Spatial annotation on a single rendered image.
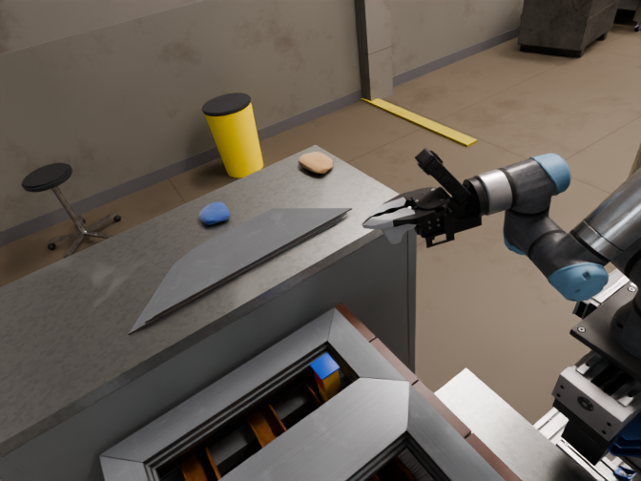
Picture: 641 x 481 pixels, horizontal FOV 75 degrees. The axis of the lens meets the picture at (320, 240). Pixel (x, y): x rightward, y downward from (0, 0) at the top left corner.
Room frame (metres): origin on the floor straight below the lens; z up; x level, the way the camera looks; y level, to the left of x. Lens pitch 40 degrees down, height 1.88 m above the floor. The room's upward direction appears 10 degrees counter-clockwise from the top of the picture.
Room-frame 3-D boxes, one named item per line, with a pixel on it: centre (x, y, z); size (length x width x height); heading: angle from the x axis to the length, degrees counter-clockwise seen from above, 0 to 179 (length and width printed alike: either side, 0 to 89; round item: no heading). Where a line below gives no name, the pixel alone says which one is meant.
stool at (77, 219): (2.76, 1.83, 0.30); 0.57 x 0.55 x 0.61; 8
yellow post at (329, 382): (0.66, 0.05, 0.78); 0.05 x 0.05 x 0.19; 27
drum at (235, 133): (3.43, 0.56, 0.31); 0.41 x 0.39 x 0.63; 115
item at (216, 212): (1.21, 0.35, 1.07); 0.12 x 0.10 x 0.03; 27
